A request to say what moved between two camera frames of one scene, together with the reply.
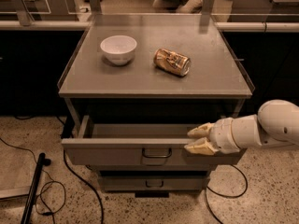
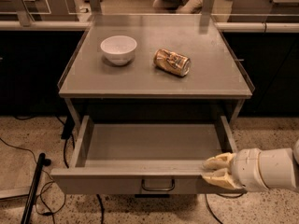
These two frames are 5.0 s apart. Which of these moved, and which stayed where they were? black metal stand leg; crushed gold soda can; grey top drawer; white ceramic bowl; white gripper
Moved: white gripper; grey top drawer
Stayed: crushed gold soda can; black metal stand leg; white ceramic bowl
